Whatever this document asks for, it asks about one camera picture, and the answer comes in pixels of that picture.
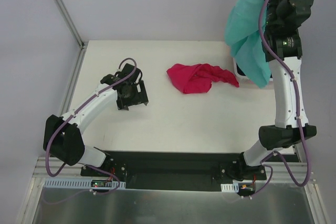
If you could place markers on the right white cable duct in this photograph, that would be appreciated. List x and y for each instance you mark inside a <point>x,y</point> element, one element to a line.
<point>230,188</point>

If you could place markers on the white cable duct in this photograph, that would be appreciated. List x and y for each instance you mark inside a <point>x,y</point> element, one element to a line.
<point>230,188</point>
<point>76,183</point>

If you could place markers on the magenta t shirt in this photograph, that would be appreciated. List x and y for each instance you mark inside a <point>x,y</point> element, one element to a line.
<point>199,78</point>

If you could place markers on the white plastic laundry basket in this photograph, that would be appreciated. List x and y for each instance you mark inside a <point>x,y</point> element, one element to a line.
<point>241,77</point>

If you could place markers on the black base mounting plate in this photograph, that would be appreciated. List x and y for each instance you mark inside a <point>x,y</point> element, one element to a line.
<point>174,182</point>

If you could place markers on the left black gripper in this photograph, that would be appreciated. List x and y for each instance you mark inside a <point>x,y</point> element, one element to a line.
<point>137,97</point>

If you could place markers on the left white cable duct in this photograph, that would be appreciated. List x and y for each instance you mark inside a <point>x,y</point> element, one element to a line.
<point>76,183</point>

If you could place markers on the teal t shirt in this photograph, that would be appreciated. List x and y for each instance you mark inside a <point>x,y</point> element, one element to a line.
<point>242,36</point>

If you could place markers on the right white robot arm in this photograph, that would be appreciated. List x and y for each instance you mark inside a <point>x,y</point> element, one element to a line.
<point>276,32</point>

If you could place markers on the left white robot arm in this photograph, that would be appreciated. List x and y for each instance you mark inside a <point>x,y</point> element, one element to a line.
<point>63,134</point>

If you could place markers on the aluminium frame rail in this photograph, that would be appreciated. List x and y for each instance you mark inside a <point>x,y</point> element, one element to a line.
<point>221,167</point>

